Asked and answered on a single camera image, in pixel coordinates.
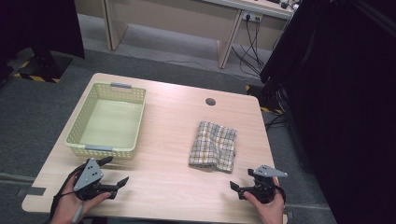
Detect small black curtain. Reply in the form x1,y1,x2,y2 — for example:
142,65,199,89
0,0,86,62

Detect black hanging cables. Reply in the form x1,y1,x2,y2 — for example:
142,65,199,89
232,15,266,78

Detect large black curtain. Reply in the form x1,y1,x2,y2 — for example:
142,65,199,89
260,0,396,224

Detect plaid checked cloth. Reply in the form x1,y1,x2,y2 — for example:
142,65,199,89
188,120,238,174

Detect black wrist strap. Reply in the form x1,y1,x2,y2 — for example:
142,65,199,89
49,163,88,220

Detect light green plastic basket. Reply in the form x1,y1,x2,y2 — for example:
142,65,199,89
64,81,148,161

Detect white wall power outlet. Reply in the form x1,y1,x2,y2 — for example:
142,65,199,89
242,10,263,22

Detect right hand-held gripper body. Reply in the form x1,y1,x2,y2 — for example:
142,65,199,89
239,164,289,204

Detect black floor cables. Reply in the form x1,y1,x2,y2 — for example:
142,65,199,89
264,113,289,132

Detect person's left hand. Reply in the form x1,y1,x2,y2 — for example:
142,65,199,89
50,173,112,224

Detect person's right hand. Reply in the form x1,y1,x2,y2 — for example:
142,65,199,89
243,176,286,224

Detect black stand base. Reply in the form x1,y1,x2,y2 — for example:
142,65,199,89
18,49,75,84

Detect grey cable sleeve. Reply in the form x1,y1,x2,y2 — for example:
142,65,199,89
72,200,85,224

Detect yellow black hazard tape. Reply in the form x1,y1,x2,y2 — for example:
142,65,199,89
246,85,284,116

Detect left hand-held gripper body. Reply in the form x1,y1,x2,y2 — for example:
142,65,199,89
73,158,120,202

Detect beige wooden desk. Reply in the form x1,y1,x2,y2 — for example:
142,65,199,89
74,0,295,70

